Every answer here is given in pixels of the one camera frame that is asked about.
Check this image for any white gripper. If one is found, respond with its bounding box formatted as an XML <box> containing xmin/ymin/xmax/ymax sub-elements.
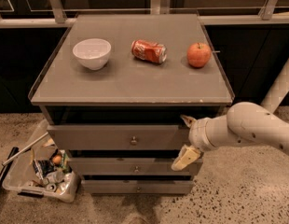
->
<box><xmin>172</xmin><ymin>115</ymin><xmax>217</xmax><ymax>171</ymax></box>

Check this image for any grey top drawer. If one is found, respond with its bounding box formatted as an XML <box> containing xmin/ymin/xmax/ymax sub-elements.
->
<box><xmin>48</xmin><ymin>125</ymin><xmax>189</xmax><ymax>150</ymax></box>

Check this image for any grey drawer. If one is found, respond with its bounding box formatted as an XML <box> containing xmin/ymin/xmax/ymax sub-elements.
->
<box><xmin>81</xmin><ymin>180</ymin><xmax>194</xmax><ymax>194</ymax></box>
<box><xmin>48</xmin><ymin>125</ymin><xmax>189</xmax><ymax>150</ymax></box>
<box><xmin>68</xmin><ymin>158</ymin><xmax>202</xmax><ymax>175</ymax></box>

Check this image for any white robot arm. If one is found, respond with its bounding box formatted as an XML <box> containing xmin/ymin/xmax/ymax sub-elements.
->
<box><xmin>172</xmin><ymin>58</ymin><xmax>289</xmax><ymax>171</ymax></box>

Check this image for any grey drawer cabinet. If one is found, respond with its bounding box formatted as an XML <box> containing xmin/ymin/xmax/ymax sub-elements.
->
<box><xmin>29</xmin><ymin>14</ymin><xmax>234</xmax><ymax>181</ymax></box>

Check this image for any grey bottom drawer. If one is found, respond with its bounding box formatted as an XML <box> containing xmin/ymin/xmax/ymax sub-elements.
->
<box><xmin>81</xmin><ymin>180</ymin><xmax>194</xmax><ymax>194</ymax></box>

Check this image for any grey middle drawer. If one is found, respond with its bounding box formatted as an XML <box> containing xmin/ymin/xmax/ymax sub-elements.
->
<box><xmin>68</xmin><ymin>158</ymin><xmax>202</xmax><ymax>175</ymax></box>

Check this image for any red apple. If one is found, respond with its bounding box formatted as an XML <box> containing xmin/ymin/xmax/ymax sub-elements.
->
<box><xmin>186</xmin><ymin>43</ymin><xmax>212</xmax><ymax>68</ymax></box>

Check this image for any red soda can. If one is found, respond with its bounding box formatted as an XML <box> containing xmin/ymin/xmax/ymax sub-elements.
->
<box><xmin>131</xmin><ymin>39</ymin><xmax>167</xmax><ymax>64</ymax></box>

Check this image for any white ceramic bowl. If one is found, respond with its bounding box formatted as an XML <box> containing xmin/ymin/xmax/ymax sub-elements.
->
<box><xmin>73</xmin><ymin>38</ymin><xmax>111</xmax><ymax>70</ymax></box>

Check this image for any crushed silver can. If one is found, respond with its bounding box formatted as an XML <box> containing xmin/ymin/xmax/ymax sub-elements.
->
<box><xmin>45</xmin><ymin>171</ymin><xmax>64</xmax><ymax>184</ymax></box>

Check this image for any metal rod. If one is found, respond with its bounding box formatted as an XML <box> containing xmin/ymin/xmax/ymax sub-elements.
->
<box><xmin>2</xmin><ymin>132</ymin><xmax>48</xmax><ymax>167</ymax></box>

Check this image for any clear plastic trash bin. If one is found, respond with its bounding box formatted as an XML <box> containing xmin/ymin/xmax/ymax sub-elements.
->
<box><xmin>3</xmin><ymin>120</ymin><xmax>80</xmax><ymax>203</ymax></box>

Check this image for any crumpled snack bag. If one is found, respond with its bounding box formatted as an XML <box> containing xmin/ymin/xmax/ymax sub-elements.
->
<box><xmin>33</xmin><ymin>160</ymin><xmax>55</xmax><ymax>179</ymax></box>

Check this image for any black flat bar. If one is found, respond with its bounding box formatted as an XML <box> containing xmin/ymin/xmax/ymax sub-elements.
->
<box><xmin>0</xmin><ymin>147</ymin><xmax>19</xmax><ymax>189</ymax></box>

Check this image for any metal railing frame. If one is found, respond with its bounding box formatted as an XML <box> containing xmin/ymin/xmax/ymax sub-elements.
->
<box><xmin>0</xmin><ymin>0</ymin><xmax>289</xmax><ymax>28</ymax></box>

